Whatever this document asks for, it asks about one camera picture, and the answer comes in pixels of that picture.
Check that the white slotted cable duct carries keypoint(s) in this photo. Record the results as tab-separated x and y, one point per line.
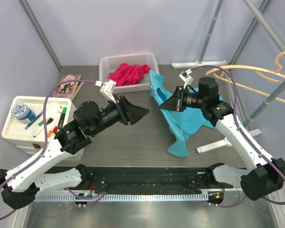
66	197

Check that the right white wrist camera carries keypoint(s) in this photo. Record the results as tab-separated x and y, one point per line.
186	77

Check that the black green marker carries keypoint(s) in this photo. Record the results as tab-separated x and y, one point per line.
62	118

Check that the pink t shirt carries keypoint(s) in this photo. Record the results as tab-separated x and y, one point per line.
127	75

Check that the illustrated book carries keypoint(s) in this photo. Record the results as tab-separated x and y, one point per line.
69	89

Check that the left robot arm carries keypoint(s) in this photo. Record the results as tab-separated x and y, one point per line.
25	182

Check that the blue t shirt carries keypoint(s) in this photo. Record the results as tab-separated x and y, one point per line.
181	124

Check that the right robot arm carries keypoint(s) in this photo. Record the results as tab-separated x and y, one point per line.
263	174

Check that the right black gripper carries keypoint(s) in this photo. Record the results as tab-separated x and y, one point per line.
176	102

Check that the orange marker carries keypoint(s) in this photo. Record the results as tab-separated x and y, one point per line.
49	134

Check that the black cap marker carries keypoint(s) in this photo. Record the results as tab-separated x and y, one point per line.
50	120

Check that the white drawer organizer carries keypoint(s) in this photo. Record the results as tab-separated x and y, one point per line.
14	130

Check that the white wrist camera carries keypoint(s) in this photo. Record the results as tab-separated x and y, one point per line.
107	89
186	77

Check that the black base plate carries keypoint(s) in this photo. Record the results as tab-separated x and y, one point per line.
149	180

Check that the wooden hanger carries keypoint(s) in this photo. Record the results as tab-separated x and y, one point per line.
266	74

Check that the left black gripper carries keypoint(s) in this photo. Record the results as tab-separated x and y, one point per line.
129	113

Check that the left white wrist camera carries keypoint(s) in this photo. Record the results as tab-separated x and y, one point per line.
107	89

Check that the blue pen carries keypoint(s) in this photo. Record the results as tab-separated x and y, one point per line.
36	117

